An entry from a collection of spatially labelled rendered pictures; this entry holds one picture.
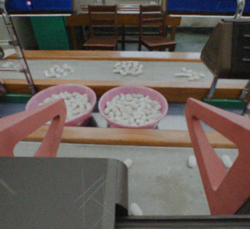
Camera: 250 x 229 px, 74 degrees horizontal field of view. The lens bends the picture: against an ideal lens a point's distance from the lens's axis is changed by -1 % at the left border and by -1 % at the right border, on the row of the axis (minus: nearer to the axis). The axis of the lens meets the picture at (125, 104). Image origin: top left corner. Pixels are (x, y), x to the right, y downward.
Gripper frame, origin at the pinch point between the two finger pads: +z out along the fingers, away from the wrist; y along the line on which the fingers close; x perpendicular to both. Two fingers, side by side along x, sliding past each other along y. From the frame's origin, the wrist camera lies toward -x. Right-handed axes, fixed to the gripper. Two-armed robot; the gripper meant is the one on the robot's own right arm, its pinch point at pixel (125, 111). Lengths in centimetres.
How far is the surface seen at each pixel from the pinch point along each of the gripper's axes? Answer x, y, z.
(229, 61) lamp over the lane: 0.5, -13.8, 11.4
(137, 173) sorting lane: 33.1, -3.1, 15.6
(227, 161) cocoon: 31.1, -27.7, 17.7
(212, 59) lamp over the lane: 1.2, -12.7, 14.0
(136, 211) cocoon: 31.5, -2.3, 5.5
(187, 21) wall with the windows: 76, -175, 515
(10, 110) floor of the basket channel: 39, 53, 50
